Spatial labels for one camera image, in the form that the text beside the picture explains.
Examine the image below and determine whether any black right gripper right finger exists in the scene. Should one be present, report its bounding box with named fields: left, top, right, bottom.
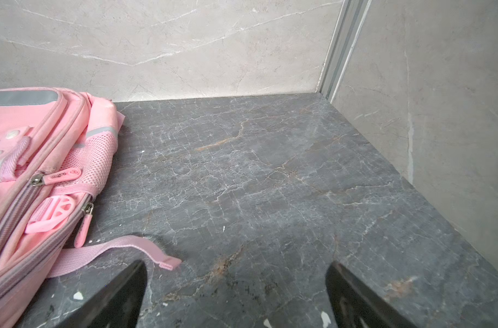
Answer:
left=325, top=262, right=416, bottom=328

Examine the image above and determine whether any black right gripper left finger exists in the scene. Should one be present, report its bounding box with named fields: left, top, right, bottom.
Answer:
left=57, top=260, right=148, bottom=327

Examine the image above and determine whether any pink school backpack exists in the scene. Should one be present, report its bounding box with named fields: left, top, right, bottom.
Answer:
left=0, top=87, right=180, bottom=327

